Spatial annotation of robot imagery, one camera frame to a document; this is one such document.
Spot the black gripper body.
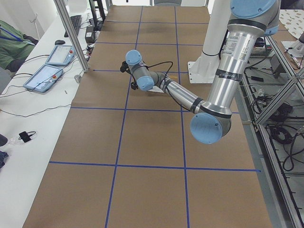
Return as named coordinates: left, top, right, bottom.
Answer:
left=131, top=82, right=138, bottom=90

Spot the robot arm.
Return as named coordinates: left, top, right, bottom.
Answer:
left=120, top=0, right=281, bottom=144

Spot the white rack base tray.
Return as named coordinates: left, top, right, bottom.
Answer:
left=148, top=86, right=164, bottom=93

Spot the black power adapter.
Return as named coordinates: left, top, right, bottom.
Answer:
left=85, top=26, right=95, bottom=44

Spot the upper teach pendant tablet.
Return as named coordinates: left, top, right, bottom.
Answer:
left=46, top=45, right=75, bottom=67

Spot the teach pendant tablet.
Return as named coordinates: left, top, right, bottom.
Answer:
left=23, top=64, right=63, bottom=93
left=46, top=45, right=75, bottom=67

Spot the black keyboard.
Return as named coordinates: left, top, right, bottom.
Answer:
left=70, top=15, right=82, bottom=36

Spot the black computer mouse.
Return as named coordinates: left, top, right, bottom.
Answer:
left=55, top=40, right=66, bottom=45

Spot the lower teach pendant tablet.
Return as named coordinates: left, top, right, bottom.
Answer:
left=23, top=64, right=63, bottom=93

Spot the person in green shirt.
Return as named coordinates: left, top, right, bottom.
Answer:
left=0, top=20, right=38, bottom=73

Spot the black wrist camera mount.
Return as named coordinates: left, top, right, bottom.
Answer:
left=120, top=61, right=130, bottom=74

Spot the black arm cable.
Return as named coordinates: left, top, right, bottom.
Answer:
left=144, top=61, right=190, bottom=111

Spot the aluminium frame post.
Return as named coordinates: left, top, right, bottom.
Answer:
left=54, top=0, right=89, bottom=73

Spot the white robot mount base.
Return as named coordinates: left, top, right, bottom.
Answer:
left=188, top=0, right=231, bottom=84

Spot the aluminium frame rail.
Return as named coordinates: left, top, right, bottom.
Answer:
left=236, top=30, right=304, bottom=228

